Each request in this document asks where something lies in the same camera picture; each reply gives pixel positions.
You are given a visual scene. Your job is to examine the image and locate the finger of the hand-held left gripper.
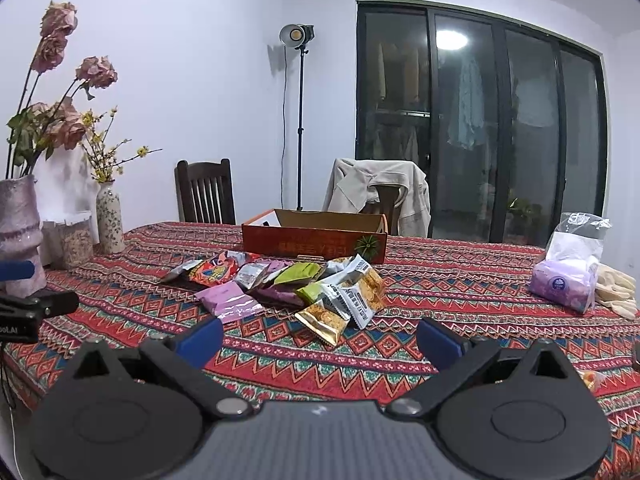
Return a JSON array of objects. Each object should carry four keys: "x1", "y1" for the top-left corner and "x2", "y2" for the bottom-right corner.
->
[
  {"x1": 0, "y1": 290, "x2": 81, "y2": 319},
  {"x1": 0, "y1": 260, "x2": 36, "y2": 282}
]

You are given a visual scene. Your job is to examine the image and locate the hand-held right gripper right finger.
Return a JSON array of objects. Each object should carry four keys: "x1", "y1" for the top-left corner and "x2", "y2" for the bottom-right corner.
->
[{"x1": 387, "y1": 317, "x2": 581, "y2": 418}]

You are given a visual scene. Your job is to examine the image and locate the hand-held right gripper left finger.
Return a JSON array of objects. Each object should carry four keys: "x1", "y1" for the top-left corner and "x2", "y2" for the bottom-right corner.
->
[{"x1": 62, "y1": 317, "x2": 253, "y2": 418}]

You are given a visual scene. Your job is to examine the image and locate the grey snack packet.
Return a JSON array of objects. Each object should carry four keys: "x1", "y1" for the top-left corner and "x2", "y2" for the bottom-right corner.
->
[{"x1": 235, "y1": 262, "x2": 268, "y2": 290}]

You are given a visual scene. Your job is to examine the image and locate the pile of assorted packets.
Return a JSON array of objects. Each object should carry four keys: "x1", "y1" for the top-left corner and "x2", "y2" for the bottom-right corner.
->
[{"x1": 160, "y1": 250, "x2": 387, "y2": 347}]

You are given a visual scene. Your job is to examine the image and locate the orange cardboard box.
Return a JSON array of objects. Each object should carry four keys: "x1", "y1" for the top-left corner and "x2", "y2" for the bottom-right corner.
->
[{"x1": 241, "y1": 208, "x2": 389, "y2": 265}]

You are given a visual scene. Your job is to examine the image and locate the grey textured vase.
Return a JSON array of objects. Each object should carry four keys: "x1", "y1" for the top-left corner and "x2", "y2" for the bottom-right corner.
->
[{"x1": 0, "y1": 175, "x2": 48, "y2": 298}]

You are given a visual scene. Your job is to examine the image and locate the red patterned tablecloth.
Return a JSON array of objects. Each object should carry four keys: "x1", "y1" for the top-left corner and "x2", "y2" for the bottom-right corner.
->
[{"x1": 0, "y1": 220, "x2": 640, "y2": 480}]

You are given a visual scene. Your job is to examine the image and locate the glass jar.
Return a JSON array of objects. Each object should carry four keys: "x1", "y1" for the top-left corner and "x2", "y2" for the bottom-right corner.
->
[{"x1": 57, "y1": 212, "x2": 95, "y2": 270}]

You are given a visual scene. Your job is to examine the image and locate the white translucent wrapping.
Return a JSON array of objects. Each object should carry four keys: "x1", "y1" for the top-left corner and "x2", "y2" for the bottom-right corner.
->
[{"x1": 35, "y1": 147, "x2": 101, "y2": 223}]

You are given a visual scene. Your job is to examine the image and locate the floral ceramic vase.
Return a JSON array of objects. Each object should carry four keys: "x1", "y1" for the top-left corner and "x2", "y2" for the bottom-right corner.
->
[{"x1": 96, "y1": 181, "x2": 126, "y2": 255}]

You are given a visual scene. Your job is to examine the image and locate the yellow flower branch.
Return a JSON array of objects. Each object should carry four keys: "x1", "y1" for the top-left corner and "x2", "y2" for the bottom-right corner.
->
[{"x1": 80, "y1": 106, "x2": 163, "y2": 183}]

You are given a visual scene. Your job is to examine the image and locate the purple tissue pack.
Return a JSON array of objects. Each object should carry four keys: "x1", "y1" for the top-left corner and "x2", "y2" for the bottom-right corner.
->
[{"x1": 530, "y1": 257, "x2": 598, "y2": 313}]

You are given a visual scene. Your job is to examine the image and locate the wooden chair with jacket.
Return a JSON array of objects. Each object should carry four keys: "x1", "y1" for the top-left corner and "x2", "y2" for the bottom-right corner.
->
[{"x1": 362, "y1": 185, "x2": 406, "y2": 236}]

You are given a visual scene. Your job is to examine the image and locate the dark wooden chair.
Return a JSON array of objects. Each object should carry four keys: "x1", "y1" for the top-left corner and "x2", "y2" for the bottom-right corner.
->
[{"x1": 174, "y1": 158, "x2": 237, "y2": 226}]

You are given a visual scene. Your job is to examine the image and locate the potted plant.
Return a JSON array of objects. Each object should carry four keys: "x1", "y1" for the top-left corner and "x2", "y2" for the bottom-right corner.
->
[{"x1": 505, "y1": 195, "x2": 546, "y2": 241}]

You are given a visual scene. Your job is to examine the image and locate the clear plastic bag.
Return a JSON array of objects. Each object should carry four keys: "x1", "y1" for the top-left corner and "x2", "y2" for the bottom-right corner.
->
[{"x1": 545, "y1": 211, "x2": 613, "y2": 271}]

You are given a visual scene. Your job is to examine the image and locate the beige jacket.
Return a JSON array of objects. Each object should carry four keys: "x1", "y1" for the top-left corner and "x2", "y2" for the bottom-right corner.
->
[{"x1": 322, "y1": 158, "x2": 432, "y2": 238}]

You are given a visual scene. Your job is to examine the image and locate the beige gloves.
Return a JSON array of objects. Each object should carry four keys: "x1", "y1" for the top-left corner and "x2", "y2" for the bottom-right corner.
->
[{"x1": 592, "y1": 262, "x2": 638, "y2": 320}]

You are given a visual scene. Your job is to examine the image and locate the hanging light blue garment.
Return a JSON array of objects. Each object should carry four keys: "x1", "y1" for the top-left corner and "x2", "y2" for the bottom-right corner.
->
[{"x1": 447, "y1": 55, "x2": 486, "y2": 151}]

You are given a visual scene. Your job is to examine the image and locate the black sliding glass door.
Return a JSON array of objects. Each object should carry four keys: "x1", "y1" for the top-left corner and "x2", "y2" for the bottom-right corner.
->
[{"x1": 355, "y1": 0, "x2": 610, "y2": 248}]

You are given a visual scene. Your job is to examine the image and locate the black tripod stand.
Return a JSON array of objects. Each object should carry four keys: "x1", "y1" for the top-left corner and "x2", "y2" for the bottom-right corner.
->
[{"x1": 279, "y1": 23, "x2": 316, "y2": 212}]

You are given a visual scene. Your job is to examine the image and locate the dried pink flower bouquet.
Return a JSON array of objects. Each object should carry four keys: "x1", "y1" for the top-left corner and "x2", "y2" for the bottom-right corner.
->
[{"x1": 5, "y1": 1, "x2": 119, "y2": 181}]

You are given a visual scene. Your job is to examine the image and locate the hanging white garment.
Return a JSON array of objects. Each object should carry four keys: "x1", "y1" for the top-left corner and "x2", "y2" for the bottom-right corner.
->
[{"x1": 515, "y1": 75, "x2": 556, "y2": 127}]

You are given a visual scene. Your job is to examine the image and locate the black light cable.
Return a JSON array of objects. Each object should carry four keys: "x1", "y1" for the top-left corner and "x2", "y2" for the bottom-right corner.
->
[{"x1": 279, "y1": 50, "x2": 291, "y2": 208}]

